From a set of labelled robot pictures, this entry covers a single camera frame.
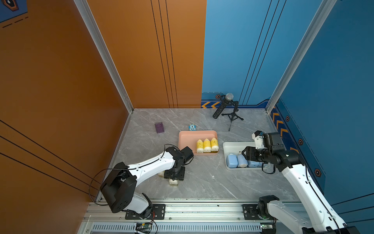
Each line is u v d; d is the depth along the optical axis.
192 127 1.06
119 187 0.42
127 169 0.45
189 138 1.00
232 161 0.85
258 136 0.68
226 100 0.94
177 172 0.68
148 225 0.72
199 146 0.89
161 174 0.79
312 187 0.43
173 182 0.78
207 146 0.89
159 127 1.03
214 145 0.90
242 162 0.83
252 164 0.83
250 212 0.72
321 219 0.38
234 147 0.97
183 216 0.73
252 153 0.66
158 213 0.73
